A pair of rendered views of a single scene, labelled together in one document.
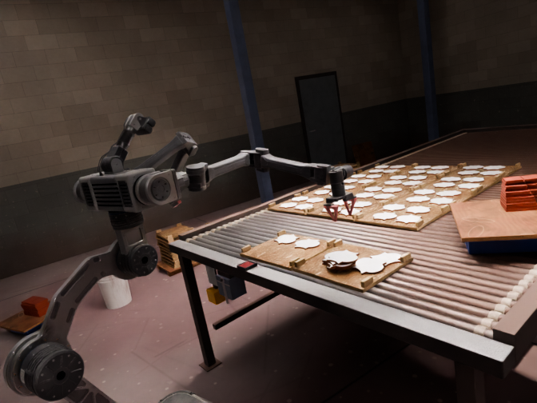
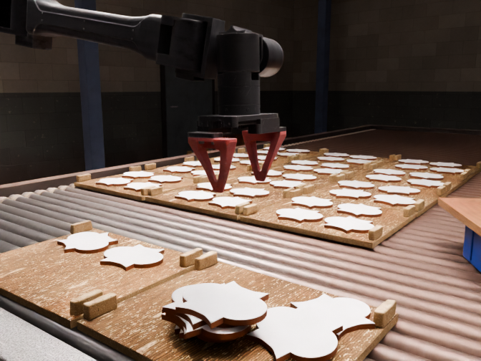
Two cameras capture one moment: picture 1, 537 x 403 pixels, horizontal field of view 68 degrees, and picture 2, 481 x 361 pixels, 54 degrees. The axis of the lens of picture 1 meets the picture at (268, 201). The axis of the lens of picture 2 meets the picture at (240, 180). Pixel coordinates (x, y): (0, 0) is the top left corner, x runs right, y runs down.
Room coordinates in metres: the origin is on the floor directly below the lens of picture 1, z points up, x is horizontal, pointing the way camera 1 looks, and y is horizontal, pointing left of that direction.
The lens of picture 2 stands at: (0.98, -0.12, 1.31)
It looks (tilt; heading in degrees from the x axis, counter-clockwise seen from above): 11 degrees down; 344
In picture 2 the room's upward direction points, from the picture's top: straight up
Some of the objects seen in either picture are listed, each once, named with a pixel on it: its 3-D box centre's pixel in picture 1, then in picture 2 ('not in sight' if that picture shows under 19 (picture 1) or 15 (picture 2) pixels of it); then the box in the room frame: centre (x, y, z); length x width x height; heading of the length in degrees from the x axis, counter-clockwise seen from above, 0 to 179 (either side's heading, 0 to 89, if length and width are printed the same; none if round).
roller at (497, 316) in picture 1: (296, 263); not in sight; (1.87, -0.08, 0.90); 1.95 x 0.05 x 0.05; 37
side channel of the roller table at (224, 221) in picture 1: (364, 171); (247, 152); (3.82, -0.98, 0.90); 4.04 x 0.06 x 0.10; 127
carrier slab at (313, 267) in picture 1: (351, 264); (240, 321); (1.68, -0.32, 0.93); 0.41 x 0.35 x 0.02; 36
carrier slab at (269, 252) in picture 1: (288, 249); (84, 266); (2.01, -0.06, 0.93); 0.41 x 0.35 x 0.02; 38
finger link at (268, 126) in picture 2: (346, 205); (254, 150); (1.62, -0.32, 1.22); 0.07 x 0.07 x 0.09; 37
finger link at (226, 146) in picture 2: (336, 209); (224, 155); (1.58, -0.27, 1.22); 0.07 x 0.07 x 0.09; 37
